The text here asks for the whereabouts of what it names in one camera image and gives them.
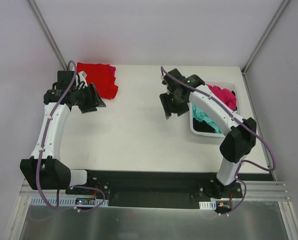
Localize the black daisy t-shirt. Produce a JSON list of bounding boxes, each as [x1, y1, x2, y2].
[[192, 118, 216, 134]]

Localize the white plastic basket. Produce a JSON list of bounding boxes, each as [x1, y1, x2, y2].
[[189, 79, 241, 138]]

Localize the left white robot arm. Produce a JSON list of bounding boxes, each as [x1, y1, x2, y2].
[[20, 70, 105, 195]]

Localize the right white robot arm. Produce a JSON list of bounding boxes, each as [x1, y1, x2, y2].
[[159, 68, 256, 199]]

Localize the teal t-shirt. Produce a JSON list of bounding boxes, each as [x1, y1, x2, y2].
[[192, 104, 222, 134]]

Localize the folded red t-shirt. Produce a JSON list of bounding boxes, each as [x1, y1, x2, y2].
[[77, 62, 118, 100]]

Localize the folded pink t-shirt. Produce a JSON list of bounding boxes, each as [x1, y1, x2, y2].
[[110, 65, 116, 77]]

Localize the magenta t-shirt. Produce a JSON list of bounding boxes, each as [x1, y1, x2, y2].
[[207, 84, 237, 111]]

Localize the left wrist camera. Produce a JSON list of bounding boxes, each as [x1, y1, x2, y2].
[[77, 71, 87, 83]]

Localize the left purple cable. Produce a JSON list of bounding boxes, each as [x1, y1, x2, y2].
[[28, 59, 106, 221]]

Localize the purple cable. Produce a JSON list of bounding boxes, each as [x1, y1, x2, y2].
[[28, 59, 106, 221], [160, 65, 276, 220]]

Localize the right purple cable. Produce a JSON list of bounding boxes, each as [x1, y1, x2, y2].
[[160, 65, 276, 220]]

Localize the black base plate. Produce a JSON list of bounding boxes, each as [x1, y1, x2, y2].
[[65, 170, 242, 209]]

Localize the right white cable duct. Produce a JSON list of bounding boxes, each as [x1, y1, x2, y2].
[[199, 201, 216, 210]]

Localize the white cable duct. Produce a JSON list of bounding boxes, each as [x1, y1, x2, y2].
[[199, 201, 216, 210], [31, 196, 109, 208]]

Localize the left aluminium frame post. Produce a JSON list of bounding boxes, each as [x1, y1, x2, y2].
[[26, 0, 67, 70]]

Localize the aluminium frame post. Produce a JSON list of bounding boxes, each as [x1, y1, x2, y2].
[[241, 0, 291, 76], [26, 0, 67, 70]]

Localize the left white cable duct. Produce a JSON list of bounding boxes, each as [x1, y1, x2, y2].
[[31, 196, 109, 208]]

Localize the right aluminium frame post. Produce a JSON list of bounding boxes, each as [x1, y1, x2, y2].
[[241, 0, 291, 76]]

